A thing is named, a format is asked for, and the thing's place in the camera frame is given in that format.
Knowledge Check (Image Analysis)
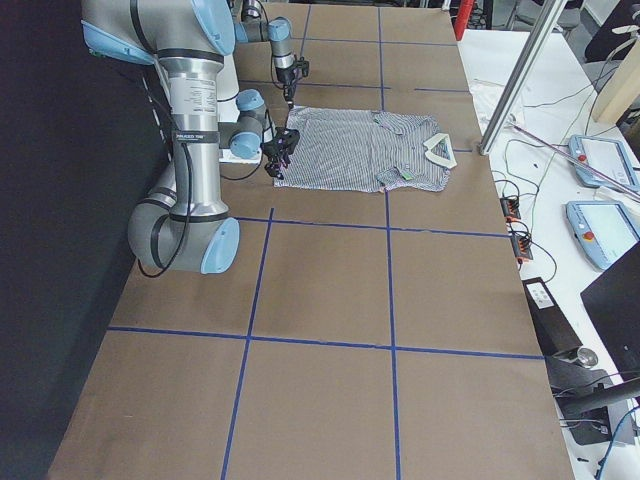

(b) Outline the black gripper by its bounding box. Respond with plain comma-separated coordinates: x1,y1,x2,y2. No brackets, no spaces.
261,127,300,180
273,55,309,108

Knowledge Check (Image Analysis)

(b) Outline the navy white striped polo shirt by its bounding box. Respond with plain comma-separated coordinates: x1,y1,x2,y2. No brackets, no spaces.
274,107,457,193

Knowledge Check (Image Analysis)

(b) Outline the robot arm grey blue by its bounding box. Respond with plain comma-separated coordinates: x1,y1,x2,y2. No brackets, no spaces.
234,0,310,110
81,1,309,278

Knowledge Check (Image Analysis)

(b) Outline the brown paper table cover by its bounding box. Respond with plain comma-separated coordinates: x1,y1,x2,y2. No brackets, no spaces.
48,4,573,479

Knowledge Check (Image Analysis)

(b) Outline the red cylinder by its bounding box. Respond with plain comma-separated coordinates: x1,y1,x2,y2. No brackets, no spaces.
454,0,475,41

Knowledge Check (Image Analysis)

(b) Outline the orange black power strip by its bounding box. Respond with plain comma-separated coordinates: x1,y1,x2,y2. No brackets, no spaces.
499,195,533,265

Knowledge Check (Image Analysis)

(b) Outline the teach pendant far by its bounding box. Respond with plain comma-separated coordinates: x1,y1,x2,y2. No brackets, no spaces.
568,135,639,192

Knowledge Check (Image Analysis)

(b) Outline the teach pendant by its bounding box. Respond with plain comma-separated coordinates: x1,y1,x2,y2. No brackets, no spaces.
565,201,639,270
568,135,639,192

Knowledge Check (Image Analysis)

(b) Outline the black box with label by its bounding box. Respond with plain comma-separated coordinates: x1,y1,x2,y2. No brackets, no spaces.
522,277,583,356

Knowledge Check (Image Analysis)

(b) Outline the teach pendant near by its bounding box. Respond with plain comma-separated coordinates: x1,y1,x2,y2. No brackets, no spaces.
565,201,639,270

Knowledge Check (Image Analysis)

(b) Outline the black monitor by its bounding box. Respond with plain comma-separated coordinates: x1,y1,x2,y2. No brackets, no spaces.
581,244,640,380

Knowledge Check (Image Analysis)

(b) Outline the aluminium frame post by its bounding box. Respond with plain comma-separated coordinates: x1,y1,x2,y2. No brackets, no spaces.
478,0,567,155

